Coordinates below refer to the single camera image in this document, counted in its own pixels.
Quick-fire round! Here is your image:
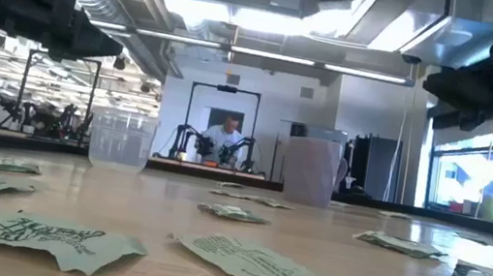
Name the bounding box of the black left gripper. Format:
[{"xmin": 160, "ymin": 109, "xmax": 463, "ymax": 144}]
[{"xmin": 0, "ymin": 0, "xmax": 131, "ymax": 73}]

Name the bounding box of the yellow green cylinder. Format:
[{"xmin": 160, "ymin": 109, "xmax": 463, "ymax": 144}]
[{"xmin": 478, "ymin": 193, "xmax": 493, "ymax": 223}]

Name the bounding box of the black tall cabinet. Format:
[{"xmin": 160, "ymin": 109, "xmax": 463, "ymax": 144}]
[{"xmin": 345, "ymin": 133, "xmax": 405, "ymax": 204}]

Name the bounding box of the clear plastic cup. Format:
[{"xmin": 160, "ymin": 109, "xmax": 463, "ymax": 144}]
[{"xmin": 83, "ymin": 105, "xmax": 161, "ymax": 177}]

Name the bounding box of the grey metal box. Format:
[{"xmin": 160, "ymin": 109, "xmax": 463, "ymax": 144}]
[{"xmin": 277, "ymin": 118, "xmax": 351, "ymax": 147}]

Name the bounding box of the purple mug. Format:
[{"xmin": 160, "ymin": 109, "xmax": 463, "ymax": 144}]
[{"xmin": 278, "ymin": 133, "xmax": 354, "ymax": 212}]

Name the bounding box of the person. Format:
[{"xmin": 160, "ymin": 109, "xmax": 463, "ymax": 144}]
[{"xmin": 196, "ymin": 109, "xmax": 249, "ymax": 170}]

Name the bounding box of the long ceiling light bar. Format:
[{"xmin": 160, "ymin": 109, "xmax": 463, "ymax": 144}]
[{"xmin": 87, "ymin": 17, "xmax": 418, "ymax": 89}]

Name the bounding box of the black gantry frame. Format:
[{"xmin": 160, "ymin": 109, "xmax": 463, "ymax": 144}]
[
  {"xmin": 177, "ymin": 78, "xmax": 263, "ymax": 173},
  {"xmin": 11, "ymin": 47, "xmax": 104, "ymax": 143}
]

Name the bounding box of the silver ventilation duct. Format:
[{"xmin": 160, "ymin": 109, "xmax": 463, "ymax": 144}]
[{"xmin": 42, "ymin": 0, "xmax": 180, "ymax": 83}]

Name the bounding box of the large rectangular silver duct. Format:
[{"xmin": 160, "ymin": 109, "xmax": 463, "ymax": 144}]
[{"xmin": 399, "ymin": 0, "xmax": 493, "ymax": 76}]

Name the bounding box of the window with black frame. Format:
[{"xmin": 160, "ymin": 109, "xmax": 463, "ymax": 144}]
[{"xmin": 421, "ymin": 100, "xmax": 493, "ymax": 223}]

